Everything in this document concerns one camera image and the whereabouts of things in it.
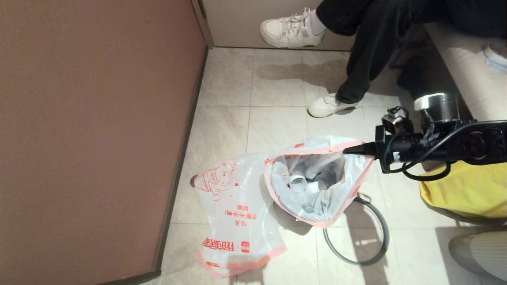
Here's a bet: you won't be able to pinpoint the white round object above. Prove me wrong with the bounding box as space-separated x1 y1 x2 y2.
483 42 507 66

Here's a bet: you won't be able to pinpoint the small clear plastic bottle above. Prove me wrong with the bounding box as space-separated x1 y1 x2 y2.
308 180 333 194

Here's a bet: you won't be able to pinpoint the white sock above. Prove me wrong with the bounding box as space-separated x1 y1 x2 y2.
308 10 326 37

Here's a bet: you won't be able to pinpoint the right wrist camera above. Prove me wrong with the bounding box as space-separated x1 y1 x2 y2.
381 106 414 136

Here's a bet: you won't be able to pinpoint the white red plastic bag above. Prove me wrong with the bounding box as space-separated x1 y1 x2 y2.
193 152 288 278

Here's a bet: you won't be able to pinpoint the grey ribbed rounded object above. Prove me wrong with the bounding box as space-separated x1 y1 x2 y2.
448 231 507 282

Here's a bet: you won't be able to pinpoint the plain white sneaker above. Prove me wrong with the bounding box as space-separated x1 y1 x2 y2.
307 93 361 119

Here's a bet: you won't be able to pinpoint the black bench leg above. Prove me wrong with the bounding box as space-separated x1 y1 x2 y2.
397 55 438 104

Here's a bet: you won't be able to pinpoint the black trousers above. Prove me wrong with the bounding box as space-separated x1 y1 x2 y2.
316 0 507 105

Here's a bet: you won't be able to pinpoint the yellow plastic bag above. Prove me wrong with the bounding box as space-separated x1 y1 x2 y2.
419 160 507 219

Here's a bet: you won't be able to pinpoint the white sneaker with grey laces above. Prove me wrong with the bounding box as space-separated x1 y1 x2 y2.
260 8 327 49

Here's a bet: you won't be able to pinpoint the grey bin retaining ring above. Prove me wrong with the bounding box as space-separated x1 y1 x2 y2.
323 196 390 266

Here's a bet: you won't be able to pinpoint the grey-brown door frame post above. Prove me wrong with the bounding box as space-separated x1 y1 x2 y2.
190 0 215 50

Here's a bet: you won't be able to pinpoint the large clear plastic bottle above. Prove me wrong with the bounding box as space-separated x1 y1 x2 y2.
288 174 317 214

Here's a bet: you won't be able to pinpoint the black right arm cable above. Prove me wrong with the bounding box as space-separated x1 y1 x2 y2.
382 121 507 182

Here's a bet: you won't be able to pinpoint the beige upholstered bench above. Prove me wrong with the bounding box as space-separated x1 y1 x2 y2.
422 22 507 122

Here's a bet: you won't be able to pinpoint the used white pink-rimmed trash bag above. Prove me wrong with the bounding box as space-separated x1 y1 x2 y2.
263 135 376 229

